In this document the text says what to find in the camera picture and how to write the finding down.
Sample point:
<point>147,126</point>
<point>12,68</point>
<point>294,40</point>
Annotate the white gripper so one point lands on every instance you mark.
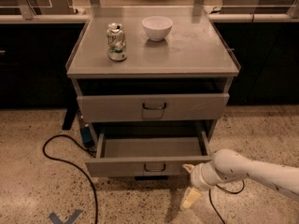
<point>197,177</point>

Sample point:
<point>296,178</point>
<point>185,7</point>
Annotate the grey drawer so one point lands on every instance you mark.
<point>117,108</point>
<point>117,157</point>

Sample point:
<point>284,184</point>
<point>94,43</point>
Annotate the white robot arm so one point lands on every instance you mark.
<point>228,166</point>

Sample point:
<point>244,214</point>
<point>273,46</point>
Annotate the grey metal drawer cabinet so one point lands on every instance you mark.
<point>190,60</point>

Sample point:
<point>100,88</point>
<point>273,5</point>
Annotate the blue power adapter box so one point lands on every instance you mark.
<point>86,136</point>

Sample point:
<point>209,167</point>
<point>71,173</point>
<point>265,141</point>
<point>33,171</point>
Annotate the dark right lab bench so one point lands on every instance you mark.
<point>268,54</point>

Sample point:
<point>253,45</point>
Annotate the dark lab bench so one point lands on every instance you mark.
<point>32,63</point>
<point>268,54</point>

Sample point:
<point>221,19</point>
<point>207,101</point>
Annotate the white ceramic bowl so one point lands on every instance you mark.
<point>157,28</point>

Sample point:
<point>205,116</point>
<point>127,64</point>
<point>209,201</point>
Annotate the crushed green soda can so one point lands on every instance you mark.
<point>116,41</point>

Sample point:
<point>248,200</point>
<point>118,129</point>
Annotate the dark left lab bench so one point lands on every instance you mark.
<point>32,63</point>

